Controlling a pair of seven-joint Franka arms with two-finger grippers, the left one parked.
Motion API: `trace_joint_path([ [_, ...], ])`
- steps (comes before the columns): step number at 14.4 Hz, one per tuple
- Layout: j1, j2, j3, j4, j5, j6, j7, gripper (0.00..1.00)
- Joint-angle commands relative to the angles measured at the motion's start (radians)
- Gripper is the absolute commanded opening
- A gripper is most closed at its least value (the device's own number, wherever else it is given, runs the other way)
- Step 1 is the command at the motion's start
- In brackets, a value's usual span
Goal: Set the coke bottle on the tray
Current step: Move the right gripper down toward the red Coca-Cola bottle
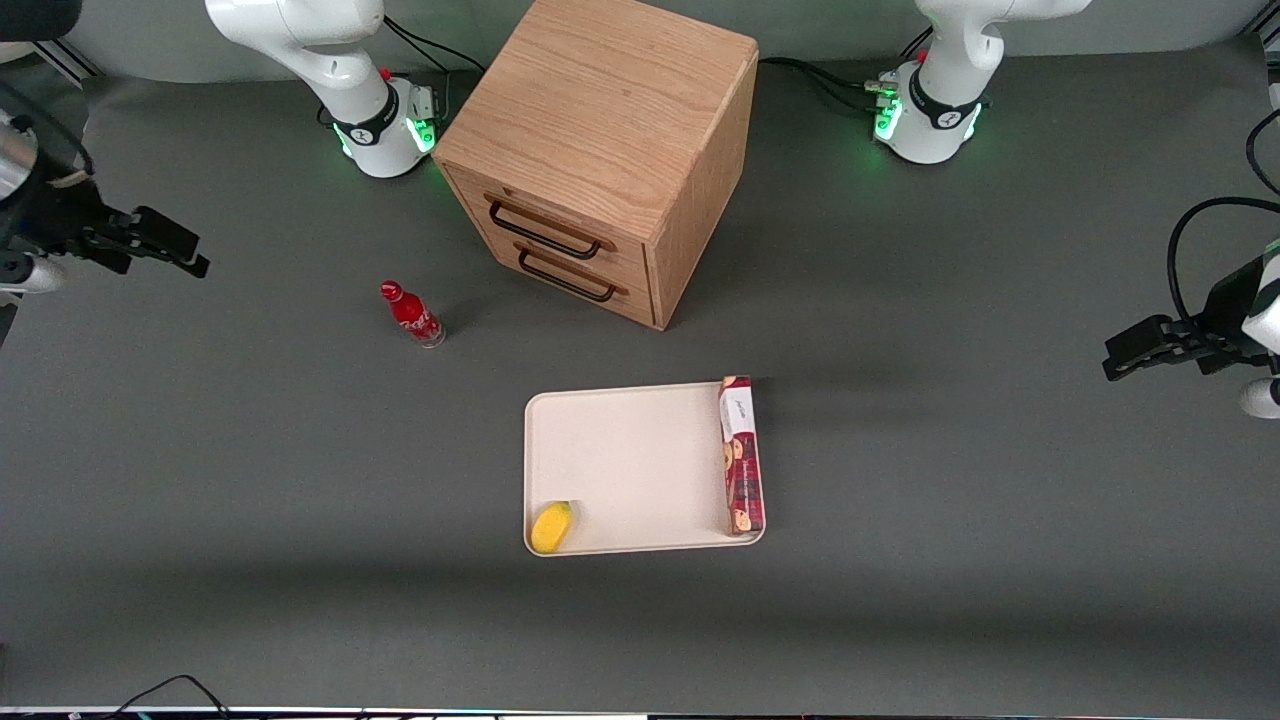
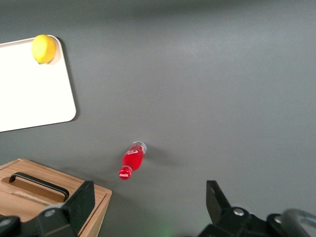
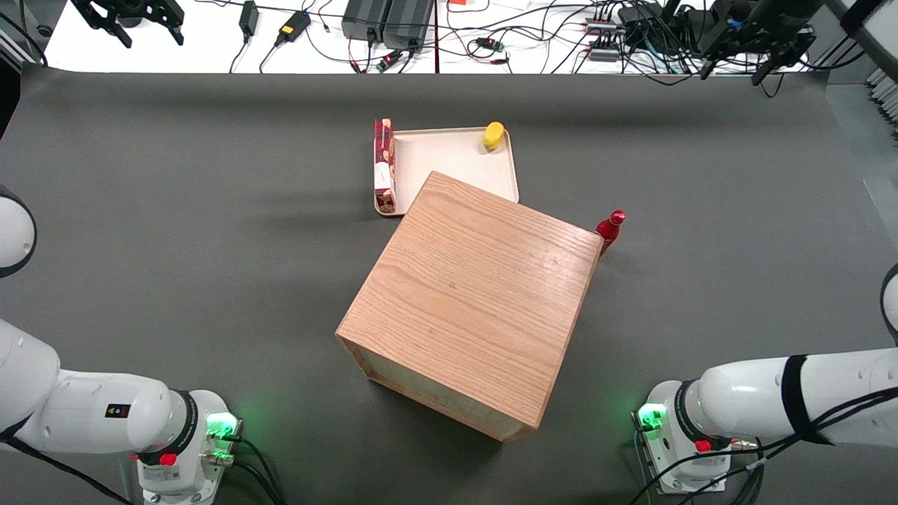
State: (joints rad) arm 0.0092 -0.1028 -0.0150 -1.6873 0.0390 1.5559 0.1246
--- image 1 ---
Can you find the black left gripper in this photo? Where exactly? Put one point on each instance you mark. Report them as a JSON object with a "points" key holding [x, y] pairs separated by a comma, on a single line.
{"points": [[1222, 312]]}

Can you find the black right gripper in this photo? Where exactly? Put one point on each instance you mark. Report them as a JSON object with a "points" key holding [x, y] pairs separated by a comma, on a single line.
{"points": [[58, 215]]}

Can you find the red coke bottle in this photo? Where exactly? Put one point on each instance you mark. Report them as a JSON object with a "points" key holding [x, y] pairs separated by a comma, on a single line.
{"points": [[412, 316]]}

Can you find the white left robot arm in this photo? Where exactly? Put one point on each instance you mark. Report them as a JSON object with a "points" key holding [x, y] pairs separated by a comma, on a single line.
{"points": [[950, 100]]}

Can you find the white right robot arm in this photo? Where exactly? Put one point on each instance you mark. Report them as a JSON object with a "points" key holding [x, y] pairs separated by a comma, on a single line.
{"points": [[300, 40]]}

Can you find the beige plastic tray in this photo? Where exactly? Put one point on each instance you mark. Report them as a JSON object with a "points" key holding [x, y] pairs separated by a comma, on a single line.
{"points": [[640, 470]]}

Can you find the red cookie box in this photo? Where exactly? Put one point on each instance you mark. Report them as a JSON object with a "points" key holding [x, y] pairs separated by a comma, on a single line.
{"points": [[743, 470]]}

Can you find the wooden drawer cabinet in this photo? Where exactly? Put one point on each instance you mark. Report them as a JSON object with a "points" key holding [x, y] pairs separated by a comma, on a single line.
{"points": [[600, 120]]}

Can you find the yellow lemon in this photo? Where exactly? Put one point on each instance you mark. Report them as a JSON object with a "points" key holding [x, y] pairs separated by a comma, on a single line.
{"points": [[552, 527]]}

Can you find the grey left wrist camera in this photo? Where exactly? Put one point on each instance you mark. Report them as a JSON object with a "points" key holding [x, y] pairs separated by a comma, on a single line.
{"points": [[1262, 398]]}

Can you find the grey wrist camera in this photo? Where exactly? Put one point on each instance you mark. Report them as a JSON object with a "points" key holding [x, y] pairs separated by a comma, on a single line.
{"points": [[30, 275], [1262, 398]]}

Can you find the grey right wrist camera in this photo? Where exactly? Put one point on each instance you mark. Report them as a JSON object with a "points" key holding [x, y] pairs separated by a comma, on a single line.
{"points": [[30, 275]]}

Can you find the aluminium frame profile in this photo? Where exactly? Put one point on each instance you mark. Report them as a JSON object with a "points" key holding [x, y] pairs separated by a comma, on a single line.
{"points": [[70, 60]]}

